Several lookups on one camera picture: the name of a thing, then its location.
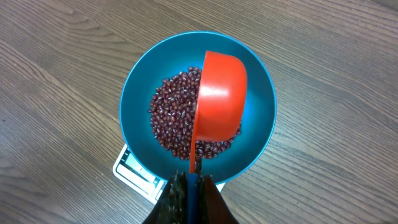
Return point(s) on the blue metal bowl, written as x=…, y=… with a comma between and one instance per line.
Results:
x=166, y=59

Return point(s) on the red beans in bowl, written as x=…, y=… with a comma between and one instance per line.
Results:
x=172, y=111

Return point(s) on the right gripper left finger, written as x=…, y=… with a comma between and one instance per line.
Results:
x=171, y=205

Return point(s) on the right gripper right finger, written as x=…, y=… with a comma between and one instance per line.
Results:
x=212, y=209

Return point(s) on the red measuring scoop blue handle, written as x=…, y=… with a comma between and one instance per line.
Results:
x=220, y=105

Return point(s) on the white digital kitchen scale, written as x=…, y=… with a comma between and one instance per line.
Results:
x=128, y=170

